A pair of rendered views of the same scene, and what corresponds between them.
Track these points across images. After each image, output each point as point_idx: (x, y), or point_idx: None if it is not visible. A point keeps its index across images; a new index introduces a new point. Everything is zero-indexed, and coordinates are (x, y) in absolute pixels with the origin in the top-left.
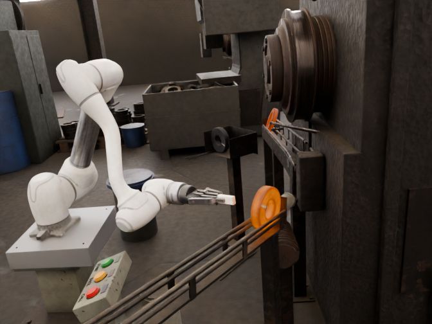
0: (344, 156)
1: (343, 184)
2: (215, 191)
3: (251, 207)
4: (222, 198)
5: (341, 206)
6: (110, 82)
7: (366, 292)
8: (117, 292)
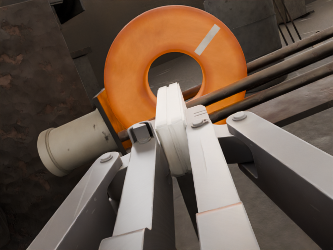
0: (48, 2)
1: (72, 59)
2: (85, 198)
3: (230, 31)
4: (188, 115)
5: (86, 108)
6: None
7: None
8: None
